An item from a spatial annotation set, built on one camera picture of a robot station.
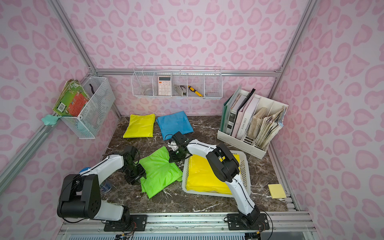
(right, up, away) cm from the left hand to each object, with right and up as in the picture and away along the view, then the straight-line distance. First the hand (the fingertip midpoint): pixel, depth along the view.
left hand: (144, 176), depth 87 cm
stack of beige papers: (+70, +27, +1) cm, 75 cm away
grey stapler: (+18, +54, +13) cm, 58 cm away
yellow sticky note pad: (+76, -8, -2) cm, 76 cm away
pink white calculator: (+10, +55, +8) cm, 56 cm away
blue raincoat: (+10, +31, +26) cm, 42 cm away
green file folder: (+47, +38, -3) cm, 61 cm away
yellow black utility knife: (+29, +52, +10) cm, 61 cm away
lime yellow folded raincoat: (-12, +30, +26) cm, 41 cm away
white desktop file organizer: (+58, +40, -3) cm, 71 cm away
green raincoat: (+10, +1, 0) cm, 10 cm away
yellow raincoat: (+33, +1, -7) cm, 34 cm away
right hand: (+13, +7, +6) cm, 16 cm away
